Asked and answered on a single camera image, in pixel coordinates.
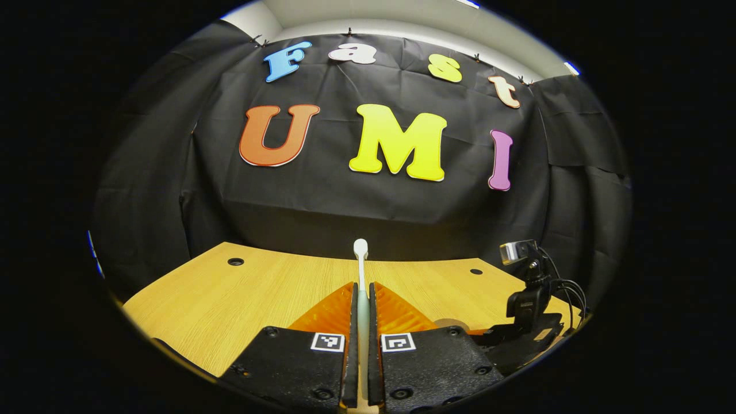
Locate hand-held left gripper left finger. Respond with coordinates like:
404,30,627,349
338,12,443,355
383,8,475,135
220,281,361,410

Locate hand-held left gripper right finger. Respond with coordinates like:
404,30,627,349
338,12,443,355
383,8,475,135
368,281,507,412

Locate light green toothbrush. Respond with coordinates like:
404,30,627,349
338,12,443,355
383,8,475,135
352,239,372,403

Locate wooden desktop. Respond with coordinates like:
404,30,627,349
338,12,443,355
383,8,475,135
122,241,581,377

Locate black backdrop cloth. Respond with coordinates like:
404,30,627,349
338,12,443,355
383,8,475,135
92,20,633,305

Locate black cable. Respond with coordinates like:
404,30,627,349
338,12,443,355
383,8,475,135
538,247,588,331

